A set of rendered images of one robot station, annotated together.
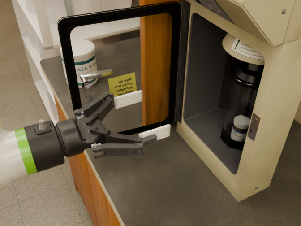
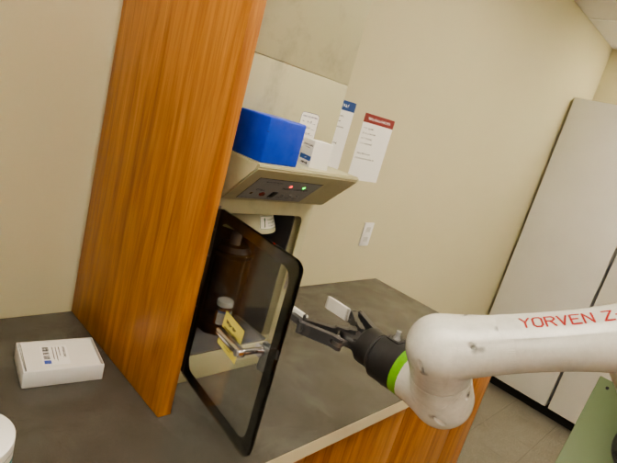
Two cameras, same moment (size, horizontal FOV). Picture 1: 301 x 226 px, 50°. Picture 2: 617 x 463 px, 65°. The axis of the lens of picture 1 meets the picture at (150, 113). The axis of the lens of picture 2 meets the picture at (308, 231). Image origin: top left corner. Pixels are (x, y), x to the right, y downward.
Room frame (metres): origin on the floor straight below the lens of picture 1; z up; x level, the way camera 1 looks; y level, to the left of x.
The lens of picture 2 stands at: (0.97, 0.93, 1.64)
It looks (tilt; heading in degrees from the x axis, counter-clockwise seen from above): 14 degrees down; 249
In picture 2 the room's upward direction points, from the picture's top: 16 degrees clockwise
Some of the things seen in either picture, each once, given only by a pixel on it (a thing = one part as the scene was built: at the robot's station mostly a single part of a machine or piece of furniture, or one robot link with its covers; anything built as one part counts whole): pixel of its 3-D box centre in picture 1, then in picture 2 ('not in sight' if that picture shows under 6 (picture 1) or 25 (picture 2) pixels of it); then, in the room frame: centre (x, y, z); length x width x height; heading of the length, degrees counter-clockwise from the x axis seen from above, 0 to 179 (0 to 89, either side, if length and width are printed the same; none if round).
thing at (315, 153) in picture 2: not in sight; (315, 153); (0.60, -0.13, 1.54); 0.05 x 0.05 x 0.06; 13
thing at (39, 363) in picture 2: not in sight; (59, 360); (1.06, -0.12, 0.96); 0.16 x 0.12 x 0.04; 19
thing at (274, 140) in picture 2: not in sight; (268, 138); (0.73, -0.06, 1.56); 0.10 x 0.10 x 0.09; 28
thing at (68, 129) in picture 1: (82, 133); (362, 341); (0.49, 0.14, 1.22); 0.09 x 0.08 x 0.07; 116
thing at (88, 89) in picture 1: (88, 93); not in sight; (0.69, 0.16, 1.18); 0.02 x 0.02 x 0.06; 21
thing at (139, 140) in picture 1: (115, 139); (355, 325); (0.48, 0.07, 1.22); 0.11 x 0.01 x 0.04; 75
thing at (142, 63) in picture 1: (126, 80); (231, 325); (0.74, 0.07, 1.19); 0.30 x 0.01 x 0.40; 111
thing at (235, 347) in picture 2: not in sight; (238, 341); (0.74, 0.15, 1.20); 0.10 x 0.05 x 0.03; 111
